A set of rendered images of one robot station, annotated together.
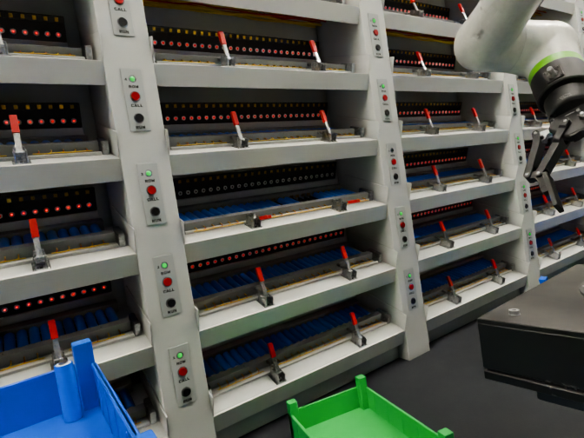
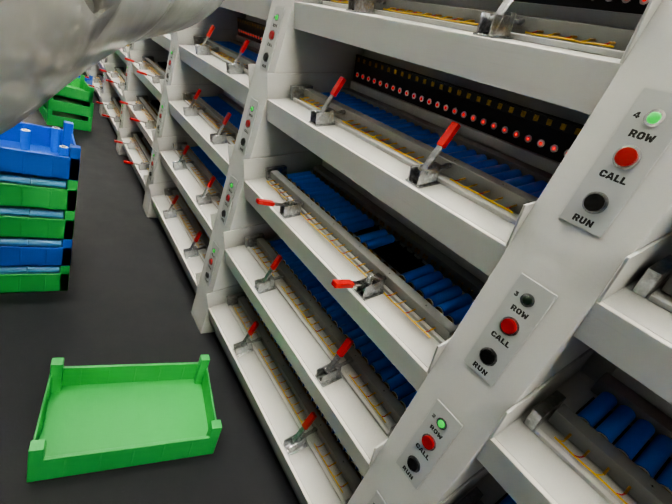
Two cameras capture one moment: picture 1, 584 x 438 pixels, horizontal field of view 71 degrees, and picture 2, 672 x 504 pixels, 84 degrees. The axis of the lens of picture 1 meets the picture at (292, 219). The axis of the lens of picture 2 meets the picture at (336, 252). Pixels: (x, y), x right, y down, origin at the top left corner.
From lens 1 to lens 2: 1.15 m
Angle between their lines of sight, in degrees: 78
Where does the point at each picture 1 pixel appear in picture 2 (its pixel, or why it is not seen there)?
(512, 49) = not seen: outside the picture
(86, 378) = (68, 161)
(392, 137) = (560, 276)
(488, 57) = not seen: outside the picture
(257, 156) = (316, 141)
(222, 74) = (335, 21)
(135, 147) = (257, 82)
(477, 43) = not seen: outside the picture
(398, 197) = (462, 397)
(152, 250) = (233, 169)
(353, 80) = (550, 73)
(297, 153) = (353, 165)
